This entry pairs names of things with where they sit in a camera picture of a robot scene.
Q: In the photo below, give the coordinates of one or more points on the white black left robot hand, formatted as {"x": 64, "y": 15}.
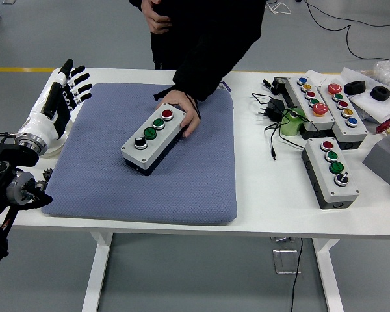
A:
{"x": 39, "y": 123}

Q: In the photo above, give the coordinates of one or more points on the person's right hand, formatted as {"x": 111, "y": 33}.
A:
{"x": 157, "y": 22}

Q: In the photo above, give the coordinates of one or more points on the person's left hand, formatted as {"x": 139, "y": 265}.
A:
{"x": 188, "y": 109}

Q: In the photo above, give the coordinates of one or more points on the grey four-button control box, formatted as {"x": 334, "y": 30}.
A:
{"x": 341, "y": 195}
{"x": 132, "y": 152}

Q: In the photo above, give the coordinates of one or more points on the grey five-button control box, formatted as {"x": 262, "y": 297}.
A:
{"x": 326, "y": 121}
{"x": 351, "y": 133}

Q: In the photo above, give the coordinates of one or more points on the grey box with orange button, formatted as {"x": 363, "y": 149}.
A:
{"x": 382, "y": 162}

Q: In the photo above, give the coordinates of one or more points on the translucent shallow dish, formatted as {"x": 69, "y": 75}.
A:
{"x": 57, "y": 150}

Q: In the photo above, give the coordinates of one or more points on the purple white label card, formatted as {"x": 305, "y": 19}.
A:
{"x": 227, "y": 87}

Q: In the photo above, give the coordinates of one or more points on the small dark metal gear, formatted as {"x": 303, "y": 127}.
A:
{"x": 47, "y": 175}

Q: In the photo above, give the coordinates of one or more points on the person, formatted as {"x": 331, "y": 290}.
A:
{"x": 208, "y": 39}

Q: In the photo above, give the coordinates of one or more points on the blue-grey honeycomb mat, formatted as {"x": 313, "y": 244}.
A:
{"x": 182, "y": 188}

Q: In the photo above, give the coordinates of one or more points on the small black connector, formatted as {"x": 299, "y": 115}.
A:
{"x": 267, "y": 83}

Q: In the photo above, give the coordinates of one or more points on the small black electronic module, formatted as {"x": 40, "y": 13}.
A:
{"x": 279, "y": 85}

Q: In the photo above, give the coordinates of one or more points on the green tape roll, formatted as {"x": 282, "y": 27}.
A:
{"x": 289, "y": 128}

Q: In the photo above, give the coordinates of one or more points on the white table leg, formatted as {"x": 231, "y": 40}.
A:
{"x": 96, "y": 276}
{"x": 328, "y": 276}

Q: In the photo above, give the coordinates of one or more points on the white paper sheet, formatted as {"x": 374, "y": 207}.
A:
{"x": 373, "y": 107}

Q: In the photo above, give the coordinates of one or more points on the red valve knob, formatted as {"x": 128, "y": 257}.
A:
{"x": 385, "y": 126}

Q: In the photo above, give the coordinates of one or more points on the clear plastic bag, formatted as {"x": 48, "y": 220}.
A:
{"x": 385, "y": 70}

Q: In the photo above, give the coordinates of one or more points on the clear plastic bracket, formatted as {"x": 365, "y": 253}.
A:
{"x": 284, "y": 260}

